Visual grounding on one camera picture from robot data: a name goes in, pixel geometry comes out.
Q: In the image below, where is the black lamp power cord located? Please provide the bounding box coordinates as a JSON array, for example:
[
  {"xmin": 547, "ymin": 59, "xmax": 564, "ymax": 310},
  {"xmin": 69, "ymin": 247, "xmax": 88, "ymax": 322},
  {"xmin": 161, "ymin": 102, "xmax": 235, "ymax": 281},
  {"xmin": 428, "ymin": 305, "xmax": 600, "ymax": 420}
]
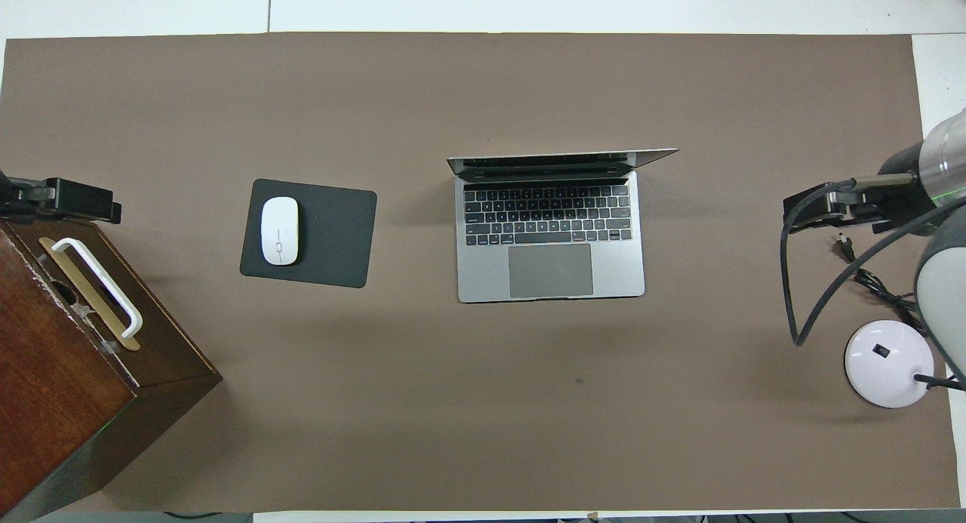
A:
[{"xmin": 832, "ymin": 234, "xmax": 938, "ymax": 337}]

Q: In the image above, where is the black mouse pad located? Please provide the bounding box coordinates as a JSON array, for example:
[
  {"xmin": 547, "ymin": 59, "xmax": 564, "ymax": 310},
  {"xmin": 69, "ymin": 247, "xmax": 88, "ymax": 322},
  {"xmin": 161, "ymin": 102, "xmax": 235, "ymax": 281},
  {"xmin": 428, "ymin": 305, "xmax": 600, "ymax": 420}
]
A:
[{"xmin": 239, "ymin": 178, "xmax": 378, "ymax": 289}]

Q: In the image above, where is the silver grey laptop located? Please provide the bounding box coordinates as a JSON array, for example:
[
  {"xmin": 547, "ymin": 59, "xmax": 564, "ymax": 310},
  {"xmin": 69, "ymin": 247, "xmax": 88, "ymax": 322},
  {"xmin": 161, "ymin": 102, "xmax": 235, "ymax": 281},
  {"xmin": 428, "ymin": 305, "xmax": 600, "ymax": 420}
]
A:
[{"xmin": 447, "ymin": 148, "xmax": 678, "ymax": 303}]

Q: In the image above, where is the dark brown wooden box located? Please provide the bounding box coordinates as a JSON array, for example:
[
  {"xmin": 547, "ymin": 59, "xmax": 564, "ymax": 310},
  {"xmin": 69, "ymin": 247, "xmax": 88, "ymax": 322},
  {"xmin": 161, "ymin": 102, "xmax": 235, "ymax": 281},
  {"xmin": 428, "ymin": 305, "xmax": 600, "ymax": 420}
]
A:
[{"xmin": 0, "ymin": 215, "xmax": 223, "ymax": 520}]

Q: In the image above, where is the white desk lamp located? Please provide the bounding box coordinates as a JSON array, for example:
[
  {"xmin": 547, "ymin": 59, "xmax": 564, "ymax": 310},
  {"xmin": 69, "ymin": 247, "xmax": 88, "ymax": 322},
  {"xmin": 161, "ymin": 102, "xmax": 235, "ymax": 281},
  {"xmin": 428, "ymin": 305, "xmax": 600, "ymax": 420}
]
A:
[{"xmin": 844, "ymin": 319, "xmax": 966, "ymax": 409}]

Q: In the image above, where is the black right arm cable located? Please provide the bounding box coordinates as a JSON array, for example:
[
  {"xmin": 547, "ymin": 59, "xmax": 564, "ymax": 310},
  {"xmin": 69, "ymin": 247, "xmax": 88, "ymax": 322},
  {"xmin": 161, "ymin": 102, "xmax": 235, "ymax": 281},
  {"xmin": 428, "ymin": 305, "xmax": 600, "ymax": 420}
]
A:
[{"xmin": 780, "ymin": 177, "xmax": 966, "ymax": 382}]

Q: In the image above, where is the white box handle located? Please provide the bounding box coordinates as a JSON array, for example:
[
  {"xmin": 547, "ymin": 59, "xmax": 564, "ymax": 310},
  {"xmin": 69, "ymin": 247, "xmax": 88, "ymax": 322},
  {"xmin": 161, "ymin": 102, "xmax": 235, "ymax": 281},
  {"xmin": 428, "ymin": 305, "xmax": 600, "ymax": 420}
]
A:
[{"xmin": 51, "ymin": 238, "xmax": 143, "ymax": 339}]

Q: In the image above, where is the brown table mat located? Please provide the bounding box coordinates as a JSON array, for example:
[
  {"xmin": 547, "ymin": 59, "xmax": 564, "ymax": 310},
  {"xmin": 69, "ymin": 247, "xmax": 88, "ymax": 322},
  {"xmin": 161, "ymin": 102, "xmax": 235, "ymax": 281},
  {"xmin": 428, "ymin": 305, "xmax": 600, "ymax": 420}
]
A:
[{"xmin": 0, "ymin": 32, "xmax": 961, "ymax": 513}]

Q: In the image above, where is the brass handle plate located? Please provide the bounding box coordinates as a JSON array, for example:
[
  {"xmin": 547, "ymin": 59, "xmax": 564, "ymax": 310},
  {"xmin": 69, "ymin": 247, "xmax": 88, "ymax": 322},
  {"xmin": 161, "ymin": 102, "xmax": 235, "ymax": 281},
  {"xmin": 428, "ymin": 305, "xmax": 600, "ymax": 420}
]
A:
[{"xmin": 38, "ymin": 236, "xmax": 142, "ymax": 352}]

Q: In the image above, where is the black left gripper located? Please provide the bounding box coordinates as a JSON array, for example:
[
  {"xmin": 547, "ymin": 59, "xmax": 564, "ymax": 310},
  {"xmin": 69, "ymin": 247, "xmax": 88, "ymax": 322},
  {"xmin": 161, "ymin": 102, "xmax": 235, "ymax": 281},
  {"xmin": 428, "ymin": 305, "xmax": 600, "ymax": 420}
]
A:
[{"xmin": 0, "ymin": 172, "xmax": 122, "ymax": 224}]

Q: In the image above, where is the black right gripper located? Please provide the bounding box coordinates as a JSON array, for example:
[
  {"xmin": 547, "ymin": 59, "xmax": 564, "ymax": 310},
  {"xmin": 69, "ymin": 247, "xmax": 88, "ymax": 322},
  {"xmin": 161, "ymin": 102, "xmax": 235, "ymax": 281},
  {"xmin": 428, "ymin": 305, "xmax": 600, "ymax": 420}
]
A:
[{"xmin": 782, "ymin": 180, "xmax": 897, "ymax": 235}]

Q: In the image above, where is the white computer mouse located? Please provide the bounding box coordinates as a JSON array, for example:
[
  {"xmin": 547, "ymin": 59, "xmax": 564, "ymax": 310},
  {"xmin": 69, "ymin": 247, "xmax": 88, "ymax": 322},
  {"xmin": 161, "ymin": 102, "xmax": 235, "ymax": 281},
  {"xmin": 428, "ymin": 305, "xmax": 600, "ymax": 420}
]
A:
[{"xmin": 260, "ymin": 196, "xmax": 300, "ymax": 266}]

